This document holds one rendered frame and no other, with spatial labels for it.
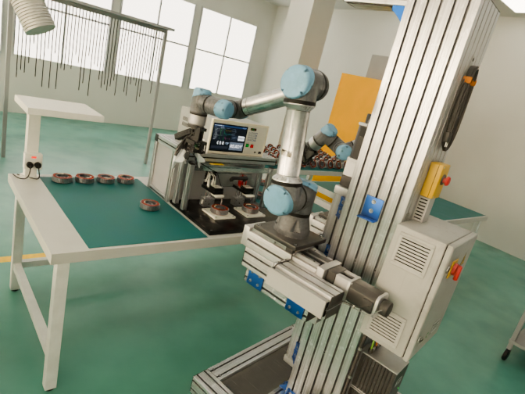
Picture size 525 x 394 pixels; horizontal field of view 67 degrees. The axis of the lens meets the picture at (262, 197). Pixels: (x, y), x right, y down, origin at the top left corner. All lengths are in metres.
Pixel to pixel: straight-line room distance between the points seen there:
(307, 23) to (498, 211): 4.04
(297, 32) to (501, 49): 3.11
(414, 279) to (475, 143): 5.78
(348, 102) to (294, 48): 1.18
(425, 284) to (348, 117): 4.80
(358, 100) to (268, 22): 5.01
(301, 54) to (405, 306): 5.17
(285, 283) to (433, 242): 0.54
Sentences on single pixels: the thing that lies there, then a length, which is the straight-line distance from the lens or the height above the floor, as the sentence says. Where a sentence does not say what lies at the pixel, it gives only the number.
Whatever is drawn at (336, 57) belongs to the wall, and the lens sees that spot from 9.00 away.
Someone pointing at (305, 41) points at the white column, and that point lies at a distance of 6.37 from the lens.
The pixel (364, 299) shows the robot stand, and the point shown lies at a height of 0.96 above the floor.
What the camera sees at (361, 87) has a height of 1.80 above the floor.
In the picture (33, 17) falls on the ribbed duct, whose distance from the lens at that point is 2.61.
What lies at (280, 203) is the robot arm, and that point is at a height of 1.20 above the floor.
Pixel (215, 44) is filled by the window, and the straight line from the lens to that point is 9.72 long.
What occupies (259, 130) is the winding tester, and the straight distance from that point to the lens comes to 2.59.
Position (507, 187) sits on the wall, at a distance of 7.03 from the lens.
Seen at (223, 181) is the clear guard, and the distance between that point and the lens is 2.19.
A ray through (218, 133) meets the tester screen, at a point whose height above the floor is 1.24.
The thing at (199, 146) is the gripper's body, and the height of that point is 1.27.
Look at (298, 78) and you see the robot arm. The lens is 1.41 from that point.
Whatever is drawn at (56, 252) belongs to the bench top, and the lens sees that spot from 1.84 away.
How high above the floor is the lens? 1.61
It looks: 16 degrees down
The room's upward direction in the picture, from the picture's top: 14 degrees clockwise
